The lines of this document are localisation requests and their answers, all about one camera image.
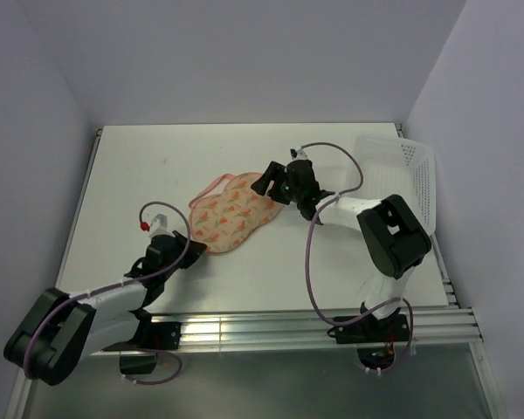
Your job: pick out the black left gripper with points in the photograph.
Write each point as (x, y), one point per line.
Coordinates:
(196, 250)

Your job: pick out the pink mesh laundry bag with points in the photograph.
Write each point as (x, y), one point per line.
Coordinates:
(228, 211)

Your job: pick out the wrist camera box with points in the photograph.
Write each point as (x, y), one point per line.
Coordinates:
(157, 226)
(298, 154)

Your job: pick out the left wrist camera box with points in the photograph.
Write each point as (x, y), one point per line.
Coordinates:
(157, 226)

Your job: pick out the white perforated plastic basket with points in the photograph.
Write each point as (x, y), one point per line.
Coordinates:
(393, 165)

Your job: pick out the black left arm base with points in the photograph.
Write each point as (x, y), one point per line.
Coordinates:
(160, 339)

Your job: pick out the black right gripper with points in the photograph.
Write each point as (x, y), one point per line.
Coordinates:
(276, 173)

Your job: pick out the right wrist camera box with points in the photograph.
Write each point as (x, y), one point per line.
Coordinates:
(298, 154)

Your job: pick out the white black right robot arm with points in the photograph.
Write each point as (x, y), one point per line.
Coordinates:
(395, 240)

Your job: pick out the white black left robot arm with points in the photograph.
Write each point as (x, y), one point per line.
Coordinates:
(62, 329)

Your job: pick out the aluminium frame rail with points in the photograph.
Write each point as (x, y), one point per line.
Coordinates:
(303, 330)

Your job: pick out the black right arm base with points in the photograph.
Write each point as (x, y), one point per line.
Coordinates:
(380, 344)

